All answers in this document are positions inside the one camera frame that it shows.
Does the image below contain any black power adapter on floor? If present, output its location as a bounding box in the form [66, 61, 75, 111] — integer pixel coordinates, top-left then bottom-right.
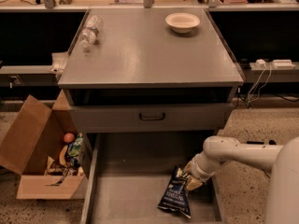
[246, 141, 268, 145]

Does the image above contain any closed drawer with black handle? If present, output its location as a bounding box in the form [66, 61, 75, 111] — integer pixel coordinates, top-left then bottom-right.
[70, 103, 233, 133]

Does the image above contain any open grey bottom drawer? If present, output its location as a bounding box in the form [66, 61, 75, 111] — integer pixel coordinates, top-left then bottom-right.
[80, 132, 226, 224]

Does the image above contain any clear plastic water bottle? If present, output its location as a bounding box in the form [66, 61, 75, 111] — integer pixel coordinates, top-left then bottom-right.
[79, 15, 104, 49]

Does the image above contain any orange fruit in box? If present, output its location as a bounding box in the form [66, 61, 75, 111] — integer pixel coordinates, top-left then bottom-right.
[64, 133, 75, 144]

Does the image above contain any white power strip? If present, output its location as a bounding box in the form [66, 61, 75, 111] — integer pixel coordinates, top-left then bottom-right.
[254, 59, 295, 69]

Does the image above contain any blue chip bag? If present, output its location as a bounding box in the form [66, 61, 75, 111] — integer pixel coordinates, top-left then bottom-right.
[157, 166, 191, 218]

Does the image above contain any white bowl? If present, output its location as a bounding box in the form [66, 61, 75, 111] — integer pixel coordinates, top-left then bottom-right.
[165, 13, 200, 34]

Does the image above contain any grey drawer cabinet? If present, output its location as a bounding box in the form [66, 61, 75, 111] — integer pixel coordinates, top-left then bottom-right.
[57, 7, 245, 138]

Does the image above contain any green snack packet in box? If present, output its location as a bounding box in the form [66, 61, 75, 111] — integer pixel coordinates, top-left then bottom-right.
[66, 133, 83, 158]

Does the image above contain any brown cardboard box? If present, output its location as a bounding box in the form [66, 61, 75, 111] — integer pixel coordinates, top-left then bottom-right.
[0, 92, 88, 200]

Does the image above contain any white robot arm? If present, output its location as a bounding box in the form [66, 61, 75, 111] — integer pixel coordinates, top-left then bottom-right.
[184, 135, 299, 224]

